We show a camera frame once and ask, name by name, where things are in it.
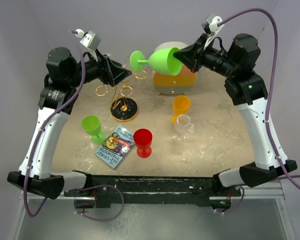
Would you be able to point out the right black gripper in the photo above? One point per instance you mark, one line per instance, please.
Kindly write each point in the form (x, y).
(193, 56)

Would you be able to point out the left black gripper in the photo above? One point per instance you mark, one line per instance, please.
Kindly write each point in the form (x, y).
(110, 71)

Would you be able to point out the green plastic goblet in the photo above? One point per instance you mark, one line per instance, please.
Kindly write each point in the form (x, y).
(162, 61)
(92, 126)

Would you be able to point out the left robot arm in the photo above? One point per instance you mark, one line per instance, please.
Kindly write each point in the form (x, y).
(65, 78)

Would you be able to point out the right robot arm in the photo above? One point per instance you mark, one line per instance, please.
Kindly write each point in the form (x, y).
(249, 94)

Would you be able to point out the gold wine glass rack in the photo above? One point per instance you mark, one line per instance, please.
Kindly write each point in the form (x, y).
(123, 108)

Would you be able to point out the clear wine glass centre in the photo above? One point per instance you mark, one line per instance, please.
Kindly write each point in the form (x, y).
(181, 127)

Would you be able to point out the pastel mini drawer chest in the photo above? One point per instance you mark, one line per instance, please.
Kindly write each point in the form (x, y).
(174, 85)

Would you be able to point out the orange plastic goblet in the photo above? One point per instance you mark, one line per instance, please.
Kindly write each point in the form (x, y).
(181, 105)

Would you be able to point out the red plastic goblet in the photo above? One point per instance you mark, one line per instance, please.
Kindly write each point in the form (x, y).
(143, 140)

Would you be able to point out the blue treehouse book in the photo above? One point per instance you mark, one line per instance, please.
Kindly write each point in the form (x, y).
(116, 146)

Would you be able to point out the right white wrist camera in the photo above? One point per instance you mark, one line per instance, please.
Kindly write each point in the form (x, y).
(211, 27)

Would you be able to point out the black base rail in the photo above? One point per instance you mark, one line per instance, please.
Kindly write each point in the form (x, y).
(165, 190)

